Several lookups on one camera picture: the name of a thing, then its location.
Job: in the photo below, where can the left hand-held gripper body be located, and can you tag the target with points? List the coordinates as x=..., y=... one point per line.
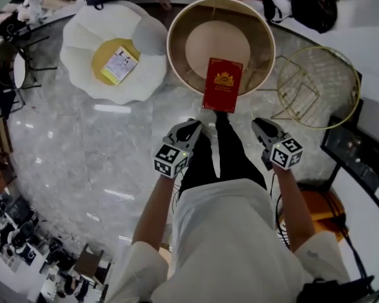
x=170, y=161

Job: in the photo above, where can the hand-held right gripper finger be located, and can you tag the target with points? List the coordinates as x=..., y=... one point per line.
x=270, y=125
x=259, y=130

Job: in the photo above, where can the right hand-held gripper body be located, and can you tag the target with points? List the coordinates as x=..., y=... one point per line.
x=285, y=153

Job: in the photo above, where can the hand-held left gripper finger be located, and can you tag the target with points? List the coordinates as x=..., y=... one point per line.
x=196, y=133
x=177, y=129

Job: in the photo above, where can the red book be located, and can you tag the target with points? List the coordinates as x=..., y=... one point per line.
x=222, y=87

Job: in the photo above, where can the white flower-shaped chair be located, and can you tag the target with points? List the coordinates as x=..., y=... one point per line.
x=79, y=52

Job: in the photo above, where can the person's left forearm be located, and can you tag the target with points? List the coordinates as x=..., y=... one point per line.
x=154, y=216

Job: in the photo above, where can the person's right forearm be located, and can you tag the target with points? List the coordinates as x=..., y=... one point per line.
x=295, y=210

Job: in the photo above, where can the person's black trousers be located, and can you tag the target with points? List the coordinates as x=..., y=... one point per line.
x=237, y=159

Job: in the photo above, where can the orange round stool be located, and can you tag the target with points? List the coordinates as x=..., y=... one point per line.
x=316, y=207

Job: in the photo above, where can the black monitor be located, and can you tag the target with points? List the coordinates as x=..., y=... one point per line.
x=360, y=159

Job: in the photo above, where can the yellow and white booklet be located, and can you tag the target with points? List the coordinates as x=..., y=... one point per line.
x=118, y=65

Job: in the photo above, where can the person's white shirt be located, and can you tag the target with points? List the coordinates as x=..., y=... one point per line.
x=233, y=248

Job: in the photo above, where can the yellow seat cushion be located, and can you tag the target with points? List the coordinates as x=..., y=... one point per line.
x=98, y=55

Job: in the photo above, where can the large black backpack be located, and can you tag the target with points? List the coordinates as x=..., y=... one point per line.
x=312, y=5

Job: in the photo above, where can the person's black pack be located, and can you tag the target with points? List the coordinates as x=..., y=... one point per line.
x=331, y=292

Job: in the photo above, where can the black chair with white seat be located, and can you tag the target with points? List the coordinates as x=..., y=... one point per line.
x=20, y=71

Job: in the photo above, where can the wooden cabinet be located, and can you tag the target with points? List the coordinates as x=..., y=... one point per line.
x=0, y=174

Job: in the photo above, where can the blue chair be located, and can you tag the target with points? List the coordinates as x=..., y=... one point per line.
x=3, y=104

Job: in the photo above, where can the white plastic bag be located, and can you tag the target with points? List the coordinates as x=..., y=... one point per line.
x=31, y=9

